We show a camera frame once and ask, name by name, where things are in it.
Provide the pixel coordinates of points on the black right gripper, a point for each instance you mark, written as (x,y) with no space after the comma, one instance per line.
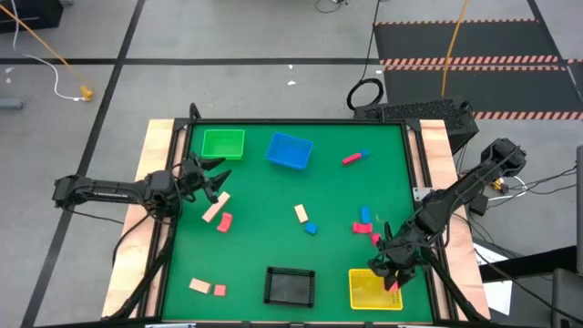
(403,253)

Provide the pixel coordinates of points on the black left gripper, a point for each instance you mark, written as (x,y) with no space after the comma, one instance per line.
(193,175)

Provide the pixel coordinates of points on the salmon cube block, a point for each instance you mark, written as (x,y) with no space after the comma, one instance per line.
(394,287)
(220,290)

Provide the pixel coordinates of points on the long wooden block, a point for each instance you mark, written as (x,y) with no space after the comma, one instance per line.
(216,207)

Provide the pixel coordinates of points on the red cube block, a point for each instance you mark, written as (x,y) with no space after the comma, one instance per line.
(376,238)

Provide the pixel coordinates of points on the salmon arch block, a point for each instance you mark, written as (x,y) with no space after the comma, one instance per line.
(227,222)

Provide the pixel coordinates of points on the red arch block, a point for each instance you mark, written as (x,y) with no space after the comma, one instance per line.
(363,226)

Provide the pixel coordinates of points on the blue rectangular block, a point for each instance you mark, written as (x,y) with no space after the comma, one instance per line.
(365,214)

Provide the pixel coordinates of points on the small wooden block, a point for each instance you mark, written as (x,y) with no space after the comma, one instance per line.
(301,213)

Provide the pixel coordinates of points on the blue cube block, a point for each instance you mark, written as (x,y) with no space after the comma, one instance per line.
(311,228)

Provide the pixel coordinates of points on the long red block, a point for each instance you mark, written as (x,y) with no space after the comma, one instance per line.
(352,159)

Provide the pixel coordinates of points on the small blue block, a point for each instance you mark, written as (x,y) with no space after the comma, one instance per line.
(365,153)

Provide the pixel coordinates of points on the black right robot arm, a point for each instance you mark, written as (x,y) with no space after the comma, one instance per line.
(460,191)

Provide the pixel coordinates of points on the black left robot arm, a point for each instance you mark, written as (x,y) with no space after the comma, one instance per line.
(105,187)

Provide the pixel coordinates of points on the green plastic basket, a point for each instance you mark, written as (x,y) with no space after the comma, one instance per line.
(223,145)

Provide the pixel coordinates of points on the yellow plastic basket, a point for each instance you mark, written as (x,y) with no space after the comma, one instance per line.
(369,296)

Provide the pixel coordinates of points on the blue plastic basket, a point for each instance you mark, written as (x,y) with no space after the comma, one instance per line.
(289,151)

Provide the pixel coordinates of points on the green table mat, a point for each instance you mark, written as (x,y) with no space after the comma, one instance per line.
(273,255)

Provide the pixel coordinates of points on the white paper sheet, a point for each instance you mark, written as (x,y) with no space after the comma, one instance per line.
(498,294)

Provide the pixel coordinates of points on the black plastic basket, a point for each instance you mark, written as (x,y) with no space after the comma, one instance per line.
(289,288)

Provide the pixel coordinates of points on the yellow plug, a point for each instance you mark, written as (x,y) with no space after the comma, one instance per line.
(86,94)

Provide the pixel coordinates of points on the black floor mat striped edge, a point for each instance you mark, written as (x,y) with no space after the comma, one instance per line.
(455,41)
(501,86)

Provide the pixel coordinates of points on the black cabinet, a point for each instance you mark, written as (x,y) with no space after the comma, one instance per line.
(27,13)

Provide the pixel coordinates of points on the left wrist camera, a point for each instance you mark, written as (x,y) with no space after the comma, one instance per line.
(211,196)

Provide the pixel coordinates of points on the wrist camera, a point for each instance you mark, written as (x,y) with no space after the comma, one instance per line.
(211,196)
(376,264)

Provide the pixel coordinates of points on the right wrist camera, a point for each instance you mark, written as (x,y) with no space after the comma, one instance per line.
(376,264)

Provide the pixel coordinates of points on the black table frame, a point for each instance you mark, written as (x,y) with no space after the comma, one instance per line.
(296,121)

